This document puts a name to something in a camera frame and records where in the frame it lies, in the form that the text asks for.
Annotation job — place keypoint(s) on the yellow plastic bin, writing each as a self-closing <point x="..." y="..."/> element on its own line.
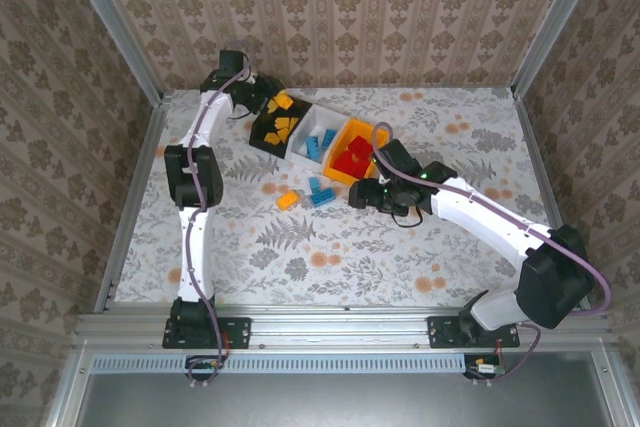
<point x="350" y="126"/>

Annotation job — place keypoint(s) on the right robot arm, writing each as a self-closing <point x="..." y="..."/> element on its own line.
<point x="480" y="217"/>

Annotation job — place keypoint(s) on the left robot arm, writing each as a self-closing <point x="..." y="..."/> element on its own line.
<point x="192" y="247"/>

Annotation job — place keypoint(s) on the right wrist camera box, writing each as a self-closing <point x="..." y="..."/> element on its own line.
<point x="387" y="196"/>

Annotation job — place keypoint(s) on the red lego brick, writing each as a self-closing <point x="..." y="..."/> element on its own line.
<point x="345" y="165"/>
<point x="363" y="167"/>
<point x="361" y="145"/>

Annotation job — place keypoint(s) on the blue lego brick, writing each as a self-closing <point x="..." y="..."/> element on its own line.
<point x="310" y="143"/>
<point x="316" y="153"/>
<point x="323" y="196"/>
<point x="328" y="137"/>
<point x="315" y="183"/>

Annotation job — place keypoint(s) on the aluminium front beam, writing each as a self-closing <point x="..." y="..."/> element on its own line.
<point x="340" y="327"/>

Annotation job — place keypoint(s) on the aluminium lower rail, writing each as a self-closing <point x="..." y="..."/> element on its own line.
<point x="67" y="392"/>
<point x="617" y="392"/>

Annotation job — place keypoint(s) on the white plastic bin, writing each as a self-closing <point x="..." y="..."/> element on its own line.
<point x="330" y="115"/>

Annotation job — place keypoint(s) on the aluminium frame post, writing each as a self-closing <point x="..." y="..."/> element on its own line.
<point x="555" y="22"/>
<point x="115" y="27"/>

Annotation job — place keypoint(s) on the grey metal panel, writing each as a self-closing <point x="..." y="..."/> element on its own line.
<point x="325" y="402"/>

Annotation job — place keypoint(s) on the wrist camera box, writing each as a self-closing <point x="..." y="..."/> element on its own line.
<point x="387" y="196"/>
<point x="255" y="93"/>

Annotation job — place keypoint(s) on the aluminium side rail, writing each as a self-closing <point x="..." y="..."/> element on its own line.
<point x="132" y="207"/>
<point x="552" y="197"/>

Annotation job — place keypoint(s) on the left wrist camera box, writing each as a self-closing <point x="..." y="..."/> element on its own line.
<point x="255" y="93"/>

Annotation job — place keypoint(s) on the black plastic bin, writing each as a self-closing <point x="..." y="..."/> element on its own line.
<point x="265" y="124"/>

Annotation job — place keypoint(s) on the small green circuit board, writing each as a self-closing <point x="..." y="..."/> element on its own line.
<point x="485" y="368"/>
<point x="202" y="366"/>

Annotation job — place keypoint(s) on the floral tablecloth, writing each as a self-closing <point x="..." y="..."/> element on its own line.
<point x="350" y="272"/>

